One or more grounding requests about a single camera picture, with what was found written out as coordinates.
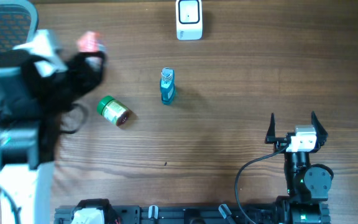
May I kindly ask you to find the white barcode scanner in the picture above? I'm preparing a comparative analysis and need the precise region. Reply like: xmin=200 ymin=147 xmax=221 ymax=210
xmin=175 ymin=0 xmax=203 ymax=40

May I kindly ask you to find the blue mouthwash bottle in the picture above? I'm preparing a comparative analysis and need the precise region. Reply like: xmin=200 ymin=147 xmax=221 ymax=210
xmin=160 ymin=67 xmax=175 ymax=105

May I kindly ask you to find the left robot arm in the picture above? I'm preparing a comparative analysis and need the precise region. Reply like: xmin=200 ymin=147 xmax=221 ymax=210
xmin=0 ymin=50 xmax=106 ymax=223

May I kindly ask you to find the green lid jar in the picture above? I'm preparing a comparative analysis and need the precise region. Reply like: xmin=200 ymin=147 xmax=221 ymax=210
xmin=96 ymin=95 xmax=131 ymax=126

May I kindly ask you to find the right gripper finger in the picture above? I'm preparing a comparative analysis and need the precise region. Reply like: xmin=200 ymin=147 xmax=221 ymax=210
xmin=265 ymin=113 xmax=275 ymax=144
xmin=311 ymin=111 xmax=328 ymax=146

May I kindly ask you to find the right camera cable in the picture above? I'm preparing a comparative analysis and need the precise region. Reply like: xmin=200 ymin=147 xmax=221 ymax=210
xmin=234 ymin=144 xmax=290 ymax=224

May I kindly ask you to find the hex wrench set packet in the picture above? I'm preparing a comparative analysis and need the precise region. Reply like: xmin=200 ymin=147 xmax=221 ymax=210
xmin=76 ymin=31 xmax=106 ymax=53

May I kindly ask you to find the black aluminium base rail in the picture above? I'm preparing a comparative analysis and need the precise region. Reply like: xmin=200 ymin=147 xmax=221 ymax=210
xmin=53 ymin=203 xmax=331 ymax=224

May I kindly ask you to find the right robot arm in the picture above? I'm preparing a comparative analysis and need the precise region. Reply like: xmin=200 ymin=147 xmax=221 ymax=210
xmin=265 ymin=113 xmax=334 ymax=224

